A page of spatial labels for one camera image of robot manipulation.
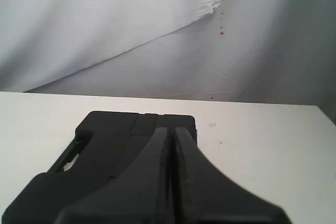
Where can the white backdrop cloth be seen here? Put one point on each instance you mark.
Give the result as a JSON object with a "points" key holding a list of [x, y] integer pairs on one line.
{"points": [[260, 51]]}

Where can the black plastic carry case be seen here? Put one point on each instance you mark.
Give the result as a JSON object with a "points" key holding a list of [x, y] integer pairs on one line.
{"points": [[105, 144]]}

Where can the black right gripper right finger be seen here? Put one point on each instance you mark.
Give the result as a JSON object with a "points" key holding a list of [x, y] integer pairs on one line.
{"points": [[203, 194]]}

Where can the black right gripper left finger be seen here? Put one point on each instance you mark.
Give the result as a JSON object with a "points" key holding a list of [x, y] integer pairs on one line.
{"points": [[139, 195]]}

